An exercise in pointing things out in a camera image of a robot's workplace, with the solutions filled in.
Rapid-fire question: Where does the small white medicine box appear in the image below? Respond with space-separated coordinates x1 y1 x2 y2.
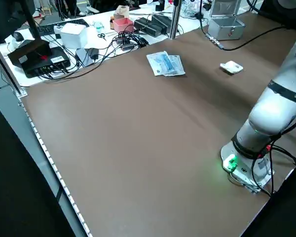
220 61 244 76

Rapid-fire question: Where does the pink plastic box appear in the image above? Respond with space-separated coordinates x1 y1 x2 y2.
112 17 134 33

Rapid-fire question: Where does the black flat box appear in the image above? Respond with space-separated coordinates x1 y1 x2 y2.
7 39 51 67

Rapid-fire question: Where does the white blue mask packet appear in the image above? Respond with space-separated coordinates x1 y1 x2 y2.
162 54 186 77
146 51 172 77

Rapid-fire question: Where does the black usb hub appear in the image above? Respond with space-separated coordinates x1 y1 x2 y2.
115 31 149 52

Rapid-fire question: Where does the black power adapter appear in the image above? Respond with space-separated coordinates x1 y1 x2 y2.
88 48 99 61

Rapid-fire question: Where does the grey flat power bank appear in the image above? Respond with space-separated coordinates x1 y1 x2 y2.
75 48 94 67

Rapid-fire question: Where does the black power brick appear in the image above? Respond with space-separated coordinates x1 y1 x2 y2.
151 14 169 32
134 17 161 35

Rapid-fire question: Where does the white side desk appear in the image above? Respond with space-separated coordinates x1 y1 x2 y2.
0 0 213 87

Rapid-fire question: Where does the white cube device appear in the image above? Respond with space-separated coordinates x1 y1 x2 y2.
60 23 87 49

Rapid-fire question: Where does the silver aluminium case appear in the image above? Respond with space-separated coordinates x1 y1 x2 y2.
207 0 246 41

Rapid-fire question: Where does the black keyboard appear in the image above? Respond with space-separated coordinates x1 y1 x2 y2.
36 19 90 35

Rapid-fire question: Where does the person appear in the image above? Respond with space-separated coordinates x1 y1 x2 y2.
56 0 82 20

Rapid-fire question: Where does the wooden stool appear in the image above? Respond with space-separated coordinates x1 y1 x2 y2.
38 0 52 16

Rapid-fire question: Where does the white grey small device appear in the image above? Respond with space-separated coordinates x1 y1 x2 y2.
6 31 32 51

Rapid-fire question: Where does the black monitor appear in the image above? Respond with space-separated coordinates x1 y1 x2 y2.
0 0 40 44

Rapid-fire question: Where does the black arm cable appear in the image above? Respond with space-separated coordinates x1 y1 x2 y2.
198 0 296 52

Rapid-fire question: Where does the black network switch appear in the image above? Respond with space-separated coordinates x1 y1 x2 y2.
23 46 72 79

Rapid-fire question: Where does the black base cable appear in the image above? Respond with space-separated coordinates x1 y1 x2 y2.
251 143 296 196

